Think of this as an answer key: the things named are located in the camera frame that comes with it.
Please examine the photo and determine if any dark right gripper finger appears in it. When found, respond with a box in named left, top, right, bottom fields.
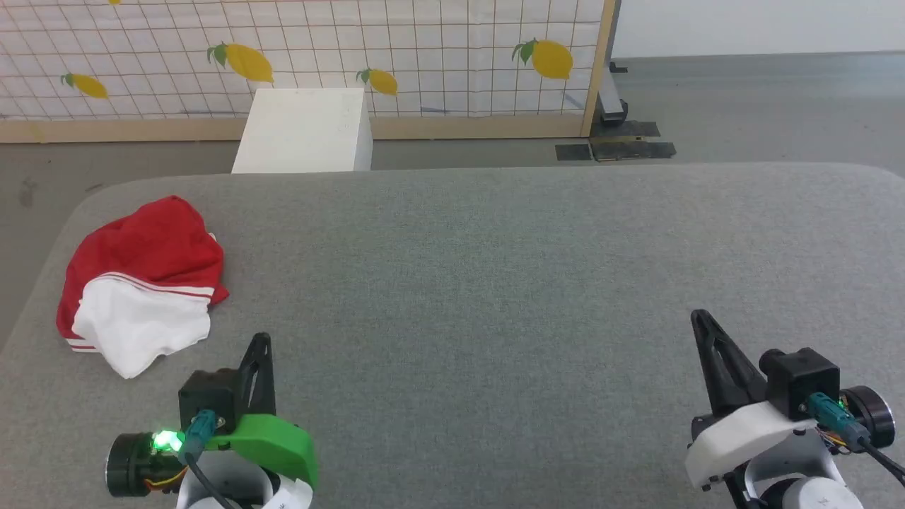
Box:
left=691, top=309, right=729, bottom=418
left=701, top=311, right=769, bottom=416

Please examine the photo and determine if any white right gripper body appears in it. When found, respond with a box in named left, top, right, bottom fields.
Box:
left=684, top=385, right=896, bottom=490

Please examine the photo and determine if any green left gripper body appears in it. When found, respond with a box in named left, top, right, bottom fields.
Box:
left=106, top=414, right=319, bottom=497

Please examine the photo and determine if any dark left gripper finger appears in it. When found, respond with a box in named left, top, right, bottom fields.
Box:
left=237, top=333, right=264, bottom=419
left=255, top=333, right=277, bottom=417

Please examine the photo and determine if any red and white t-shirt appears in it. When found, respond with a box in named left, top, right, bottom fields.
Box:
left=56, top=196, right=230, bottom=380

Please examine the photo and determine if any white paper label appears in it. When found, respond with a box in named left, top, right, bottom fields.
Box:
left=265, top=476, right=313, bottom=509

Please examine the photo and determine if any white rectangular box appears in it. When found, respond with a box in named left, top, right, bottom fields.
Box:
left=231, top=88, right=374, bottom=175

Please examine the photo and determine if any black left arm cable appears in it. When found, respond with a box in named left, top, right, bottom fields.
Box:
left=182, top=410, right=238, bottom=509

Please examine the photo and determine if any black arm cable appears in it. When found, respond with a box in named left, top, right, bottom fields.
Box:
left=808, top=394, right=905, bottom=483
left=182, top=410, right=238, bottom=509

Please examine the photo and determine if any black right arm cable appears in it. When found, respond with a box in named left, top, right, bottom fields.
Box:
left=808, top=394, right=905, bottom=483

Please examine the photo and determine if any grey metal post foot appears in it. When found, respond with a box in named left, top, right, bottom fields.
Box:
left=597, top=0, right=630, bottom=128

